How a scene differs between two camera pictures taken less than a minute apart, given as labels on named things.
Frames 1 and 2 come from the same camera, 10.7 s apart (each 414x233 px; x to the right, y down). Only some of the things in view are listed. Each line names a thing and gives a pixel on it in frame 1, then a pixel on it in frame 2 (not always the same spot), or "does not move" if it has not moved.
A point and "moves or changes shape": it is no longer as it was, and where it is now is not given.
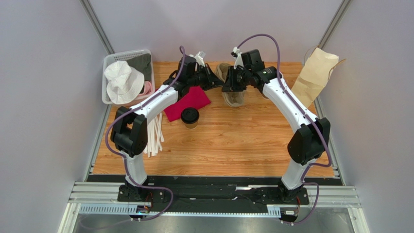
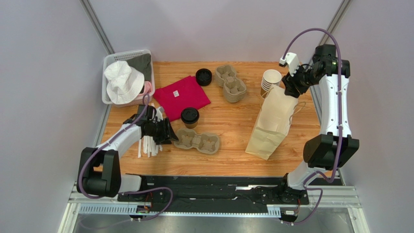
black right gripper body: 231,79 -> 291,85
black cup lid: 190,115 does not move
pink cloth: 147,88 does not move
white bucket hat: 125,83 does not move
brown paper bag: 314,75 moves or changes shape
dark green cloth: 142,64 does not move
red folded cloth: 197,98 does not move
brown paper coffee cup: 191,126 does not move
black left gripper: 213,80 -> 167,133
